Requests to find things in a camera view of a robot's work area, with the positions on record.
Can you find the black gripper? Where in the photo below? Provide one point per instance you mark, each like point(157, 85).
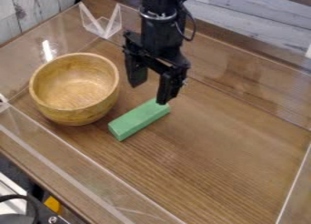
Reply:
point(156, 48)

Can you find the green rectangular block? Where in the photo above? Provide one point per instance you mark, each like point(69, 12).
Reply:
point(142, 116)

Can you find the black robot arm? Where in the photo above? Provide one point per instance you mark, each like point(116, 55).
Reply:
point(166, 7)

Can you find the brown wooden bowl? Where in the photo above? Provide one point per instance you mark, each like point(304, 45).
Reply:
point(75, 88)

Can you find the clear acrylic front barrier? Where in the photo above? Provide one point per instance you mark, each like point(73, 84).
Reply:
point(97, 195)

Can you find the yellow black device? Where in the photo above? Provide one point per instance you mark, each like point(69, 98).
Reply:
point(50, 212)

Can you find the clear acrylic corner bracket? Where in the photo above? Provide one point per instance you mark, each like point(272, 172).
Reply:
point(104, 27)

